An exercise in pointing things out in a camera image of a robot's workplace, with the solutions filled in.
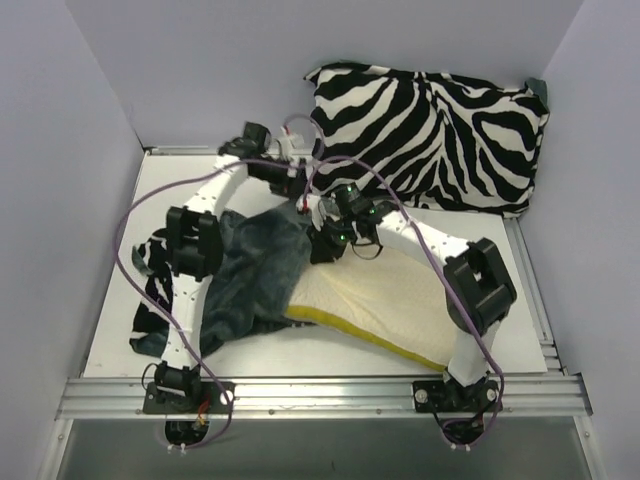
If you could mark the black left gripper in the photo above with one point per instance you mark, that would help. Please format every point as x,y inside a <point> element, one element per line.
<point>293,185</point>

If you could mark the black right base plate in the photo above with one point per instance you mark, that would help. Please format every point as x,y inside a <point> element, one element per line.
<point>450,397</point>

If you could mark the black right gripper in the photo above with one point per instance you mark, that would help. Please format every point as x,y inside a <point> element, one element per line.
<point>323,242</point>

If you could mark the grey zebra pillowcase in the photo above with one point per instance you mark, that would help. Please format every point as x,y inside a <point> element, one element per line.
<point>264,257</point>

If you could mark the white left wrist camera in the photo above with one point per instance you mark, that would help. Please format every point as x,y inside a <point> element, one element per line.
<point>289,143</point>

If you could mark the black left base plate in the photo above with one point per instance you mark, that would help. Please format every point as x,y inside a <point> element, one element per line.
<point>207,399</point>

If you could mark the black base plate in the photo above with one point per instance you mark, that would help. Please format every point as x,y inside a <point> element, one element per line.
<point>450,397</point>
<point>207,399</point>

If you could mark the aluminium back rail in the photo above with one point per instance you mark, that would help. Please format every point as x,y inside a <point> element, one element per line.
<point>181,150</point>

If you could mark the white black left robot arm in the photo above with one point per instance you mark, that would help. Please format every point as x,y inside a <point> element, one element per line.
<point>195,253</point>

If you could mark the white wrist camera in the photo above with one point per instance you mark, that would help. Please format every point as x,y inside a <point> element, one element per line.
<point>289,143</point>
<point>320,209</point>

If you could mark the aluminium front rail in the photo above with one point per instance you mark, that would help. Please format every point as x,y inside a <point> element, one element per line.
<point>550,395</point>

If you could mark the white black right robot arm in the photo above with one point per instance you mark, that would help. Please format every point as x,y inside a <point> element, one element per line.
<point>479,291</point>

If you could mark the zebra print pillow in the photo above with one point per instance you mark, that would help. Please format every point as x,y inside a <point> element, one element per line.
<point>438,140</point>

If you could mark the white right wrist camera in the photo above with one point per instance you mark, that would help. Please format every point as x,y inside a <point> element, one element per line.
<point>320,209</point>

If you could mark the cream quilted pillow yellow trim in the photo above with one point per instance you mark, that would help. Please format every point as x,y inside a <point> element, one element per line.
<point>392,301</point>

